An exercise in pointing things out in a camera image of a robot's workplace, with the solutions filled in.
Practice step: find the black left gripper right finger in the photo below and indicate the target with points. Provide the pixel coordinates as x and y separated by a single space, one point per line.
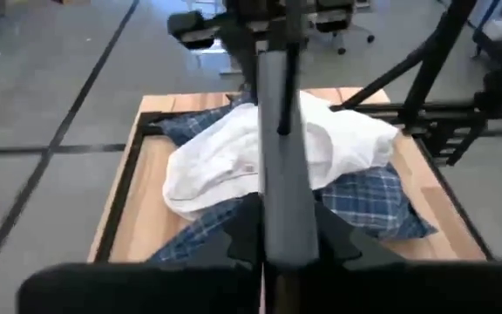
408 288

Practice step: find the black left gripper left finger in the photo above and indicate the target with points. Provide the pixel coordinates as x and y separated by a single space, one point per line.
168 288

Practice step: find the blue plaid shirt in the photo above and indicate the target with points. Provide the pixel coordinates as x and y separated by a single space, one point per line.
364 205

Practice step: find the white shirt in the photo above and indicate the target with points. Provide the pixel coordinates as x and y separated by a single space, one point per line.
216 165

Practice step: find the grey clothes hanger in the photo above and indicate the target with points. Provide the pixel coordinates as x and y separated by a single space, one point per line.
286 183

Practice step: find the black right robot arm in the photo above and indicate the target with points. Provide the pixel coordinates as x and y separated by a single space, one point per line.
242 35

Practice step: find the black office chair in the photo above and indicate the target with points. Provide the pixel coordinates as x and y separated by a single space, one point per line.
342 22

